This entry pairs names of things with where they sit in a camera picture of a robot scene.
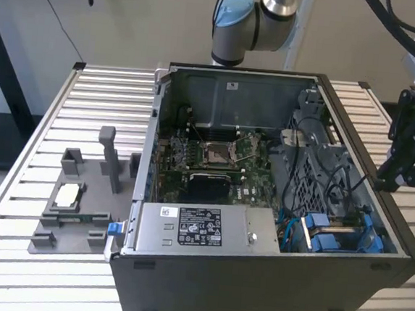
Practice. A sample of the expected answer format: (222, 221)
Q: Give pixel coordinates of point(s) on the installed disk blue carrier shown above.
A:
(325, 243)

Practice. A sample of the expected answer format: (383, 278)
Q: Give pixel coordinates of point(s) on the silver CPU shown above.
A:
(67, 196)

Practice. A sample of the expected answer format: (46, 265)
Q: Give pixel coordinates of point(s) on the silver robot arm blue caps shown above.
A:
(236, 38)

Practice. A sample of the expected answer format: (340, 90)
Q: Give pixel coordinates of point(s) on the blue case latch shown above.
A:
(114, 229)

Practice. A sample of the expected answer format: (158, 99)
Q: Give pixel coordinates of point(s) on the grey parts rack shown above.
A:
(88, 232)

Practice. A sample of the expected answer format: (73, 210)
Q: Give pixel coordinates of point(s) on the green motherboard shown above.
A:
(252, 181)

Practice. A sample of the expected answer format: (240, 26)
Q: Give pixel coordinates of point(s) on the silver power supply unit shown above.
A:
(208, 228)

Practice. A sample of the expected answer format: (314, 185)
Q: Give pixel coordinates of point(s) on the CPU socket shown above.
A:
(215, 154)

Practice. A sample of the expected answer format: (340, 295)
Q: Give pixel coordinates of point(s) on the hard disk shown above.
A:
(317, 222)

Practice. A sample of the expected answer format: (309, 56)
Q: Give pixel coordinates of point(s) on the black fan shroud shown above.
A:
(208, 188)

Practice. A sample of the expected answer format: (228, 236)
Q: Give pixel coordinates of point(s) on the black open PC case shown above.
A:
(236, 289)

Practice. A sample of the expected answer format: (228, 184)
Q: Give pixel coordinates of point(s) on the white case sticker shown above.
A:
(232, 85)

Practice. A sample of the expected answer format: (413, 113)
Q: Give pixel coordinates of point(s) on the grey metal disk bay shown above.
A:
(312, 161)

